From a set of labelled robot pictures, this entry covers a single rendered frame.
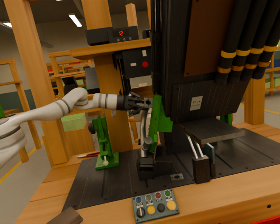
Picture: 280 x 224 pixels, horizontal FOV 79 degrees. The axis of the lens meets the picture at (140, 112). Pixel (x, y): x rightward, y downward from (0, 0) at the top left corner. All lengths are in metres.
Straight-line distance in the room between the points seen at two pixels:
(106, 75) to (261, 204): 0.93
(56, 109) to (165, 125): 0.45
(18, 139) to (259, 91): 1.38
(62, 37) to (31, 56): 10.12
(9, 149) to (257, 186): 0.87
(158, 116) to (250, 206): 0.46
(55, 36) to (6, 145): 10.80
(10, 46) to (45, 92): 11.08
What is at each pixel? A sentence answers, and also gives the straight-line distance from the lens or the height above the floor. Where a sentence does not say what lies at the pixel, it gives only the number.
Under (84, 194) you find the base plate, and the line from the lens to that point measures 0.86.
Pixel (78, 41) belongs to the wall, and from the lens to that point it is 11.05.
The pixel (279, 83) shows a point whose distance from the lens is 6.83.
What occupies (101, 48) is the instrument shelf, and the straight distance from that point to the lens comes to 0.95.
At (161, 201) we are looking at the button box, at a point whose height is 0.94.
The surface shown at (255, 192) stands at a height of 0.90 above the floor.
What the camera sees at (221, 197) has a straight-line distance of 0.75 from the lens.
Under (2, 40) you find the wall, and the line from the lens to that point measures 12.40.
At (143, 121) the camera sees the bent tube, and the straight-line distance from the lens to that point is 0.90.
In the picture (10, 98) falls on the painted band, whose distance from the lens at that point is 12.38.
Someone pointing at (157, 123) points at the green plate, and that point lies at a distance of 0.74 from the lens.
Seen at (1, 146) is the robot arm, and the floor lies 1.22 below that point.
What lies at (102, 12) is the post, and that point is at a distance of 1.11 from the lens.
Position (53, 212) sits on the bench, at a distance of 0.88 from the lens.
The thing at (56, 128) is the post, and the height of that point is 1.12.
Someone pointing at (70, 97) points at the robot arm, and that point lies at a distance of 0.79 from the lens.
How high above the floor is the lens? 1.39
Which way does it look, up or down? 14 degrees down
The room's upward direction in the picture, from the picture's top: 9 degrees counter-clockwise
